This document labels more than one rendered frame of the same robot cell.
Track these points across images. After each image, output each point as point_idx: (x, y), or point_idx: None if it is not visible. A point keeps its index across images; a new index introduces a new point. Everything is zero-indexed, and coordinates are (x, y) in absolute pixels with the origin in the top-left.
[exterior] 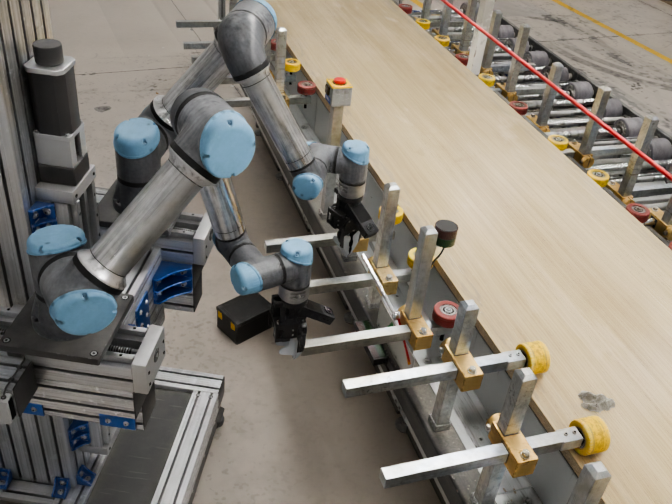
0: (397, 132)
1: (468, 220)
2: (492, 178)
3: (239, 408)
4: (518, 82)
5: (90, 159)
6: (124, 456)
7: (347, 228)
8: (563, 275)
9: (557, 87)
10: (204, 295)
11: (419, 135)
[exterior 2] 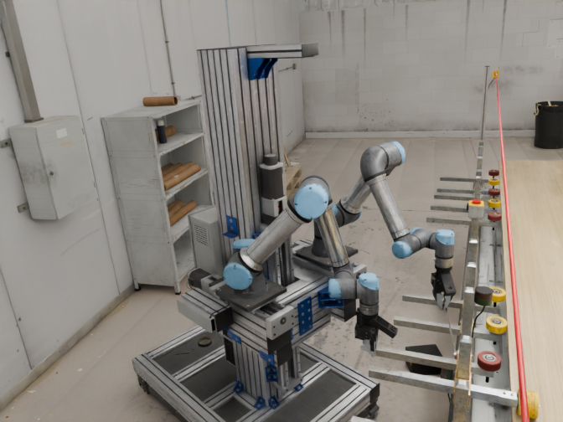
0: (543, 249)
1: (557, 311)
2: None
3: (392, 413)
4: None
5: (383, 254)
6: (300, 403)
7: (438, 288)
8: None
9: (504, 181)
10: (407, 342)
11: (560, 254)
